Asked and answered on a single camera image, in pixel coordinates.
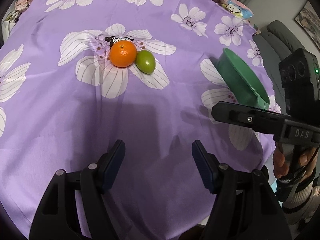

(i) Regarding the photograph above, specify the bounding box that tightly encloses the purple floral tablecloth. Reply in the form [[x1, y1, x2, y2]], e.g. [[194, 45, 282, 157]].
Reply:
[[1, 0, 274, 239]]

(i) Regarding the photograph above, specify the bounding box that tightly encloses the striped sleeve forearm right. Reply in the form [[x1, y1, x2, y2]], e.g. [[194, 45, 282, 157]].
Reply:
[[282, 177, 319, 239]]

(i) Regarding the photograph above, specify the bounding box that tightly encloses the cartoon print pillow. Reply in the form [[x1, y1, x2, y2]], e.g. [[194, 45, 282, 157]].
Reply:
[[221, 0, 254, 19]]

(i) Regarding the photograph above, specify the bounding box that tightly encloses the large orange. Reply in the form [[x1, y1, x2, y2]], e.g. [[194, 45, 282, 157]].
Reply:
[[109, 40, 137, 68]]

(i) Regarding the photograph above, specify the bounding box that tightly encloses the wall picture frame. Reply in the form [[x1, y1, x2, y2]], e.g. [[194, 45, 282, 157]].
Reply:
[[295, 1, 319, 48]]

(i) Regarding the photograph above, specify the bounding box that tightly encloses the white plastic bag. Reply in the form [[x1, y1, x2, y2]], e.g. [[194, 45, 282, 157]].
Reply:
[[2, 0, 33, 43]]

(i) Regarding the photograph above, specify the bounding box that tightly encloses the green oval tomato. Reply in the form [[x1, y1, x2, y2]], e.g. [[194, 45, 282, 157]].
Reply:
[[135, 50, 156, 75]]

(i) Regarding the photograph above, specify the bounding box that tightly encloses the green plastic bowl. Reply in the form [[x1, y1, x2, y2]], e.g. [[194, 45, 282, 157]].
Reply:
[[215, 48, 270, 110]]

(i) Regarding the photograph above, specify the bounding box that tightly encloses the right hand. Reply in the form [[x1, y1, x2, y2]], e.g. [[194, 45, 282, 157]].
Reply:
[[273, 146, 318, 179]]

